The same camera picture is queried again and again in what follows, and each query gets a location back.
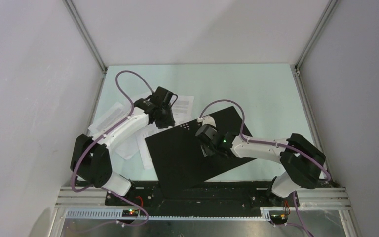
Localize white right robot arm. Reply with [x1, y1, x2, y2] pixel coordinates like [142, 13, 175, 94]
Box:
[195, 124, 326, 206]

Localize aluminium frame post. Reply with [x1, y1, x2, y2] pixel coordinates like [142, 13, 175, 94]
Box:
[294, 0, 340, 75]
[63, 0, 108, 74]

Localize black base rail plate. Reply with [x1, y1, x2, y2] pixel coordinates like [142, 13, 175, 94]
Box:
[104, 181, 300, 217]

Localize large printed paper sheet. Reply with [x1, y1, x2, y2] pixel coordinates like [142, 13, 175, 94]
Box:
[136, 125, 158, 170]

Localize grey slotted cable duct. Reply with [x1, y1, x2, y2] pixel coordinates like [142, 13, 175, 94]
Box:
[65, 208, 270, 221]

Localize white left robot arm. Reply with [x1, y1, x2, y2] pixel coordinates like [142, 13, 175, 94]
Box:
[70, 87, 177, 206]

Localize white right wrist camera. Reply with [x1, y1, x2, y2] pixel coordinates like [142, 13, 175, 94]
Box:
[196, 115, 216, 127]

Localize right controller board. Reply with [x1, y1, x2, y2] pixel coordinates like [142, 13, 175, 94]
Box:
[269, 214, 288, 226]

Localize left aluminium frame post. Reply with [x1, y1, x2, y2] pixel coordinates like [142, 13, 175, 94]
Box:
[63, 0, 108, 74]

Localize controller board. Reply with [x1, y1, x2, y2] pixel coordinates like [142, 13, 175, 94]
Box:
[269, 214, 288, 226]
[121, 209, 140, 218]

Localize top printed paper sheet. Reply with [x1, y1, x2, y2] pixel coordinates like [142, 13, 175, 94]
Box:
[172, 95, 194, 118]

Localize left controller board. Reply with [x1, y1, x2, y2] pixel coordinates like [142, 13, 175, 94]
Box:
[121, 209, 140, 218]

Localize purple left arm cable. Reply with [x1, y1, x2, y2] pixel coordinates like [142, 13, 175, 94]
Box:
[70, 70, 156, 228]

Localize right aluminium frame post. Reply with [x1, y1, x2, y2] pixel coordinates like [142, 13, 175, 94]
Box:
[294, 0, 340, 75]

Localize left printed paper sheet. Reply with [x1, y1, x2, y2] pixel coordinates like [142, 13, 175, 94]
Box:
[88, 102, 130, 135]

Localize red and black folder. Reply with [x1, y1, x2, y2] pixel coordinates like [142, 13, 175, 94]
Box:
[145, 119, 253, 198]

